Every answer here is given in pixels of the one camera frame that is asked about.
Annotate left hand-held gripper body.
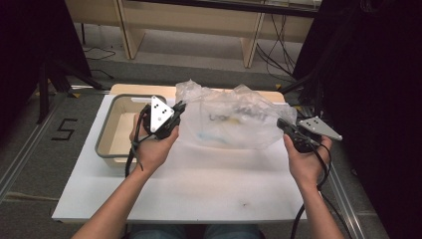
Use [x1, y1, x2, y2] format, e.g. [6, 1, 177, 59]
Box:
[142, 95, 182, 140]

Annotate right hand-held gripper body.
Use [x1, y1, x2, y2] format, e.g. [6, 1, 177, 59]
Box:
[290, 116, 342, 153]

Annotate beige basket with grey rim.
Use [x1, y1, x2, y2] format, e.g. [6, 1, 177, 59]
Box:
[95, 94, 168, 168]

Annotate clear plastic bag yellow smiley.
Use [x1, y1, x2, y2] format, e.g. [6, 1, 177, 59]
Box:
[174, 79, 298, 150]

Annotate person's left hand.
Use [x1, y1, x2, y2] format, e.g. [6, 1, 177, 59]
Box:
[128, 113, 180, 176]

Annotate person's right hand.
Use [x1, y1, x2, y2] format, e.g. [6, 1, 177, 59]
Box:
[283, 133, 332, 191]

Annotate black metal stand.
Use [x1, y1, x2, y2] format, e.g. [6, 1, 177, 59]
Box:
[280, 71, 326, 135]

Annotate black curtain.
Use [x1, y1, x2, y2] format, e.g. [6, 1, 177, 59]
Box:
[0, 0, 93, 140]
[292, 0, 422, 239]

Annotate white board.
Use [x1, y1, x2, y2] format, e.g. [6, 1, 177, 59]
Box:
[51, 94, 308, 223]

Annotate beige wooden desk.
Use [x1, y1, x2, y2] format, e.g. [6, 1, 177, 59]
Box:
[64, 0, 322, 69]

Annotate black tripod stand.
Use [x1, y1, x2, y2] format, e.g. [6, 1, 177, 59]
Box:
[36, 59, 104, 125]

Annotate person's legs in jeans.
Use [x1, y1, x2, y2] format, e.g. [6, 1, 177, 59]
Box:
[127, 223, 263, 239]

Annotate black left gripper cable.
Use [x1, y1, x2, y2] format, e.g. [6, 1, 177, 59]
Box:
[124, 106, 149, 178]

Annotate bundle of black cables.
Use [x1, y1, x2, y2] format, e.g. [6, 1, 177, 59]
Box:
[255, 13, 298, 79]

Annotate metal floor rail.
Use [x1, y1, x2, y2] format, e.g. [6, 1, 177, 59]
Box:
[305, 106, 366, 239]
[0, 96, 68, 200]

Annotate black floor cable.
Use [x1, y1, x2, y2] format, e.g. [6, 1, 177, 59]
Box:
[83, 46, 117, 62]

